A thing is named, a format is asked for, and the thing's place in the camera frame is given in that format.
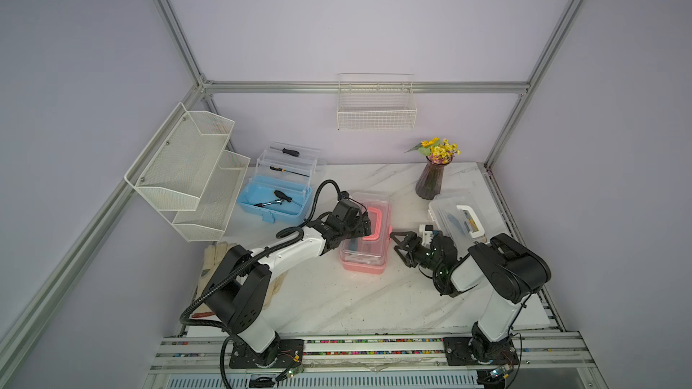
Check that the black screwdriver top tray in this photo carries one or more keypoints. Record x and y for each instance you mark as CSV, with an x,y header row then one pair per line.
x,y
289,152

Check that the clear white toolbox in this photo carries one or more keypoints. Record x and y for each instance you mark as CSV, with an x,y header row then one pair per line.
x,y
458,215

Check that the robot base rail plate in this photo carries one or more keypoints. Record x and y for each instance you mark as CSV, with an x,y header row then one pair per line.
x,y
537,359

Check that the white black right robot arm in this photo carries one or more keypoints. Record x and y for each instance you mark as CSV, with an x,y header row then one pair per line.
x,y
514,272

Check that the black screwdriver middle tray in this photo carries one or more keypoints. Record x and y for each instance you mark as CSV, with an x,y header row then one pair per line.
x,y
281,170

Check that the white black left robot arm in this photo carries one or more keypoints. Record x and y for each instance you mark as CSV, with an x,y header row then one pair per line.
x,y
238,289

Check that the cream knit work glove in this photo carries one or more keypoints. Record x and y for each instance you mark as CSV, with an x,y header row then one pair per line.
x,y
273,289

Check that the upper white mesh wall shelf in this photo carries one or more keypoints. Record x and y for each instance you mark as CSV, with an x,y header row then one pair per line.
x,y
174,172

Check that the black tool in blue base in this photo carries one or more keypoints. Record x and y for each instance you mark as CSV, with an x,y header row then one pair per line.
x,y
279,199

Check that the dark glass flower vase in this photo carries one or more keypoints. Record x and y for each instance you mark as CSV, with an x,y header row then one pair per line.
x,y
429,185

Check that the white mesh wall shelf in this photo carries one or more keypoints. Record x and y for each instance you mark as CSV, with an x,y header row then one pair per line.
x,y
209,222
174,172

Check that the aluminium frame rails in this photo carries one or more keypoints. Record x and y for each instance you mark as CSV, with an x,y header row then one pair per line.
x,y
85,84

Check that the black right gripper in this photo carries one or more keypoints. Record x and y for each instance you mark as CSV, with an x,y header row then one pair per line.
x,y
411,236

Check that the yellow artificial flowers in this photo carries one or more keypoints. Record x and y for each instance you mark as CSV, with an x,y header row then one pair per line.
x,y
437,151

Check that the lower white mesh wall shelf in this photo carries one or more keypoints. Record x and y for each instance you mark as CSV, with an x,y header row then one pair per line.
x,y
209,222

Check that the blue tiered toolbox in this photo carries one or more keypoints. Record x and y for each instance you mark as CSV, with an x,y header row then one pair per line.
x,y
264,182

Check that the white wire wall basket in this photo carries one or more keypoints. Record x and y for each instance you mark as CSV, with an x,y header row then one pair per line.
x,y
375,102

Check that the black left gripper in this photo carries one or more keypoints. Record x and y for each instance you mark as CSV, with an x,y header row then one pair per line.
x,y
361,227

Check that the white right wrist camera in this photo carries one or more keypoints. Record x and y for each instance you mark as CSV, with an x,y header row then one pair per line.
x,y
427,232

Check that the black screwdriver tray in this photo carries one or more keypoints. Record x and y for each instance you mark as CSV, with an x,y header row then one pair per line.
x,y
281,170
289,152

